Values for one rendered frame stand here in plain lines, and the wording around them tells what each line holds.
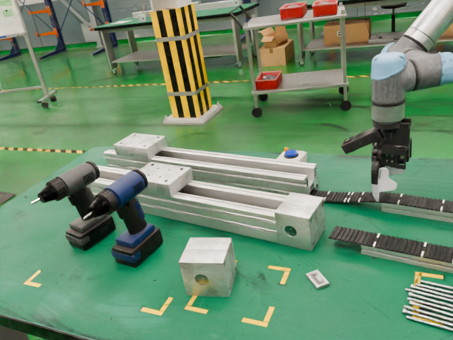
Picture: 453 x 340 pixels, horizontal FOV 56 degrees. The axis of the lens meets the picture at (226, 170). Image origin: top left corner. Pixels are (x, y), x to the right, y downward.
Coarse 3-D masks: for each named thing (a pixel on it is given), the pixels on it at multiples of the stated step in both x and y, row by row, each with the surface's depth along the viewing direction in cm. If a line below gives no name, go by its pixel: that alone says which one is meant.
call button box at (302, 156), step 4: (300, 152) 139; (304, 152) 139; (280, 156) 139; (284, 156) 138; (296, 156) 137; (300, 156) 137; (304, 156) 138; (284, 160) 136; (288, 160) 136; (292, 160) 135; (296, 160) 135; (300, 160) 135; (304, 160) 138
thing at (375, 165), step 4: (376, 156) 106; (372, 160) 105; (376, 160) 105; (372, 164) 105; (376, 164) 105; (372, 168) 105; (376, 168) 105; (372, 172) 106; (376, 172) 106; (372, 176) 106; (376, 176) 106; (372, 180) 107; (376, 180) 107; (376, 184) 107
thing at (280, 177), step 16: (112, 160) 160; (128, 160) 156; (144, 160) 150; (160, 160) 146; (176, 160) 143; (192, 160) 148; (208, 160) 144; (224, 160) 140; (240, 160) 137; (256, 160) 134; (272, 160) 132; (208, 176) 137; (224, 176) 133; (240, 176) 131; (256, 176) 127; (272, 176) 123; (288, 176) 121; (304, 176) 120; (272, 192) 126; (288, 192) 123; (304, 192) 120
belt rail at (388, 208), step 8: (384, 208) 113; (392, 208) 112; (400, 208) 110; (408, 208) 109; (416, 208) 108; (416, 216) 109; (424, 216) 108; (432, 216) 107; (440, 216) 106; (448, 216) 105
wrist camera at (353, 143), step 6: (366, 132) 108; (372, 132) 105; (378, 132) 104; (348, 138) 112; (354, 138) 110; (360, 138) 107; (366, 138) 107; (372, 138) 106; (378, 138) 105; (342, 144) 112; (348, 144) 110; (354, 144) 109; (360, 144) 108; (366, 144) 107; (348, 150) 111; (354, 150) 111
